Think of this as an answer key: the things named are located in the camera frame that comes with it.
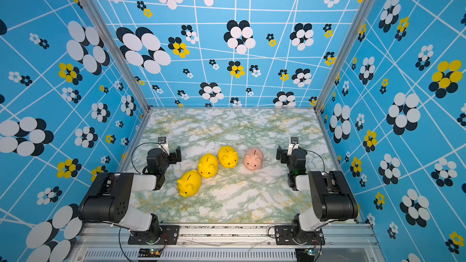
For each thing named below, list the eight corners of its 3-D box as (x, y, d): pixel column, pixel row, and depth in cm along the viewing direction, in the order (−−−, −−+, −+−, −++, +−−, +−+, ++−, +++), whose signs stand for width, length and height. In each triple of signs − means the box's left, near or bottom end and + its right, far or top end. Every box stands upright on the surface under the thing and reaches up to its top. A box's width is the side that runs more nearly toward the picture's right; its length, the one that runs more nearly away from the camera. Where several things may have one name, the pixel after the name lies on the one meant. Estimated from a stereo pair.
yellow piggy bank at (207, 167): (200, 181, 91) (196, 173, 83) (203, 162, 97) (199, 153, 89) (216, 181, 91) (214, 173, 83) (217, 162, 97) (216, 153, 89)
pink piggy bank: (240, 167, 95) (240, 158, 88) (250, 153, 100) (251, 144, 93) (254, 176, 92) (255, 168, 84) (264, 161, 97) (266, 153, 90)
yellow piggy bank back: (219, 170, 94) (217, 162, 87) (220, 154, 100) (218, 145, 93) (238, 170, 94) (238, 161, 87) (238, 154, 100) (238, 145, 92)
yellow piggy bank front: (178, 194, 86) (172, 187, 78) (191, 174, 92) (187, 166, 85) (192, 202, 84) (187, 195, 76) (204, 181, 90) (201, 173, 83)
